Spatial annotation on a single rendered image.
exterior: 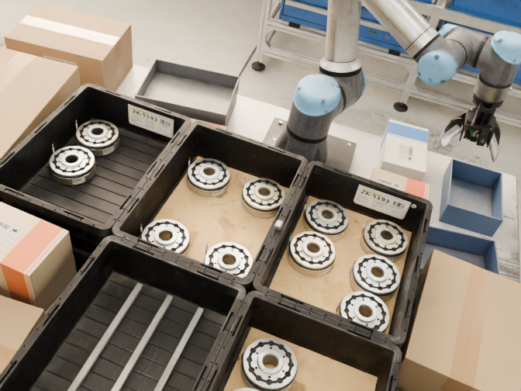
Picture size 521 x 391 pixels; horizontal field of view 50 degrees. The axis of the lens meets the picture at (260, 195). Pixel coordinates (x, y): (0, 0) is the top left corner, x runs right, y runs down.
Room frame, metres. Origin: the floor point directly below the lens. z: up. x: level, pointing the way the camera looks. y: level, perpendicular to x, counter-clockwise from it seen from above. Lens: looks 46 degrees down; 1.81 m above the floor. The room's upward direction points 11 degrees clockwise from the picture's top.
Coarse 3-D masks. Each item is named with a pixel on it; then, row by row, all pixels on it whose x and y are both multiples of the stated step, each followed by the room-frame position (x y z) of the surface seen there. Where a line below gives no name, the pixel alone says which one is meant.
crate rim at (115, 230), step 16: (192, 128) 1.03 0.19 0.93; (208, 128) 1.04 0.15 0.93; (176, 144) 0.96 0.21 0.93; (256, 144) 1.02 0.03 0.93; (304, 160) 0.99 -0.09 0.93; (144, 192) 0.80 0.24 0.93; (288, 192) 0.88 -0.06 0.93; (128, 208) 0.75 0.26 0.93; (272, 224) 0.78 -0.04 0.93; (144, 240) 0.67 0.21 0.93; (176, 256) 0.65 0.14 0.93; (256, 256) 0.69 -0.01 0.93; (224, 272) 0.64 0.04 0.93; (256, 272) 0.65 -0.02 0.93
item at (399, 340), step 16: (304, 176) 0.94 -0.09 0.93; (352, 176) 0.97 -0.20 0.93; (400, 192) 0.95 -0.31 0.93; (288, 208) 0.83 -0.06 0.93; (432, 208) 0.92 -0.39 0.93; (272, 240) 0.73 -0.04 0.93; (272, 256) 0.70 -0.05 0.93; (416, 256) 0.77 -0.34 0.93; (416, 272) 0.72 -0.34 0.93; (256, 288) 0.61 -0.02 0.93; (304, 304) 0.60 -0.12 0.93; (336, 320) 0.58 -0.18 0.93; (352, 320) 0.58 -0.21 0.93; (384, 336) 0.56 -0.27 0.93; (400, 336) 0.57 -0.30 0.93
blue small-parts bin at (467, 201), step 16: (448, 176) 1.24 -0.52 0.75; (464, 176) 1.29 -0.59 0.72; (480, 176) 1.28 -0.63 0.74; (496, 176) 1.28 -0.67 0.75; (448, 192) 1.16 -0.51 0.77; (464, 192) 1.24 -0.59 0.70; (480, 192) 1.25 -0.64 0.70; (496, 192) 1.23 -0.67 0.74; (448, 208) 1.11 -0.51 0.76; (464, 208) 1.17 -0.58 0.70; (480, 208) 1.19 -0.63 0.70; (496, 208) 1.16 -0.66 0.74; (464, 224) 1.10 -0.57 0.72; (480, 224) 1.09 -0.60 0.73; (496, 224) 1.08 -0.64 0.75
